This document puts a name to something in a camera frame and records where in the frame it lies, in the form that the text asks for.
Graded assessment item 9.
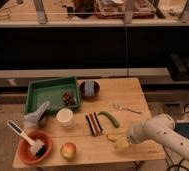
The red yellow apple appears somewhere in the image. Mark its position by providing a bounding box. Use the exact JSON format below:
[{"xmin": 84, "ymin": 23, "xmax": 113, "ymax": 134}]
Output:
[{"xmin": 60, "ymin": 142, "xmax": 76, "ymax": 160}]

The light blue sponge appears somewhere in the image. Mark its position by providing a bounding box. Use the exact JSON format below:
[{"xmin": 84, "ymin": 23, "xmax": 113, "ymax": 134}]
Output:
[{"xmin": 84, "ymin": 80, "xmax": 94, "ymax": 96}]

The brown grapes cluster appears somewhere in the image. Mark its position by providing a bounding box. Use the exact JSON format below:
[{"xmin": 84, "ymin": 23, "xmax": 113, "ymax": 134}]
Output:
[{"xmin": 62, "ymin": 92, "xmax": 75, "ymax": 106}]

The silver fork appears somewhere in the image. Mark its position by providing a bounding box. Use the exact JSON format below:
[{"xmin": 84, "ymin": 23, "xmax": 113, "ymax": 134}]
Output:
[{"xmin": 113, "ymin": 104, "xmax": 142, "ymax": 114}]

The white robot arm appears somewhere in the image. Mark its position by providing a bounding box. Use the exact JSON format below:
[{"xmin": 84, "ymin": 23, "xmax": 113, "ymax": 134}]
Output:
[{"xmin": 115, "ymin": 114, "xmax": 189, "ymax": 162}]

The yellow banana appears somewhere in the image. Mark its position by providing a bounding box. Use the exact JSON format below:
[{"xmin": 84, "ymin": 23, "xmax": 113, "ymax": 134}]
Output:
[{"xmin": 106, "ymin": 134, "xmax": 125, "ymax": 142}]

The green plastic tray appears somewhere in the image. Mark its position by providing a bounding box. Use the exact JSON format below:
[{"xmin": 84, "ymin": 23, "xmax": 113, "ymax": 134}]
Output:
[{"xmin": 25, "ymin": 77, "xmax": 81, "ymax": 114}]

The white cup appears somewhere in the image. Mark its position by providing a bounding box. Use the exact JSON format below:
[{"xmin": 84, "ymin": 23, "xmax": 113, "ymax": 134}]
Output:
[{"xmin": 56, "ymin": 108, "xmax": 73, "ymax": 127}]

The clear plastic bag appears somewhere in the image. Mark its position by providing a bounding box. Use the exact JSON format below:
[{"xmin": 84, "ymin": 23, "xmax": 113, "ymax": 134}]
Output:
[{"xmin": 24, "ymin": 101, "xmax": 50, "ymax": 128}]

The blue box on floor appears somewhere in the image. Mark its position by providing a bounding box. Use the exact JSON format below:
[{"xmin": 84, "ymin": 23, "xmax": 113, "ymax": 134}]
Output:
[{"xmin": 175, "ymin": 122, "xmax": 189, "ymax": 139}]

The green cucumber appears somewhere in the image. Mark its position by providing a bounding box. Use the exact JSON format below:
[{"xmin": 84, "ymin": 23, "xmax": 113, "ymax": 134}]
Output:
[{"xmin": 98, "ymin": 111, "xmax": 120, "ymax": 128}]

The orange bowl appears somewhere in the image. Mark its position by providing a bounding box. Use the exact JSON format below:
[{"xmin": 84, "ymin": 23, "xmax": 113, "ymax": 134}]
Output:
[{"xmin": 17, "ymin": 131, "xmax": 53, "ymax": 165}]

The white dish brush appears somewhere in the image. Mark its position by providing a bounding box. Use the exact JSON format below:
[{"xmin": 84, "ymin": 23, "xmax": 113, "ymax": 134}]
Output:
[{"xmin": 7, "ymin": 120, "xmax": 46, "ymax": 158}]

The purple bowl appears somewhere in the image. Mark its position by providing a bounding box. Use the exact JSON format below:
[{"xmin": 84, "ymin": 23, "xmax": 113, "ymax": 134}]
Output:
[{"xmin": 80, "ymin": 80, "xmax": 100, "ymax": 100}]

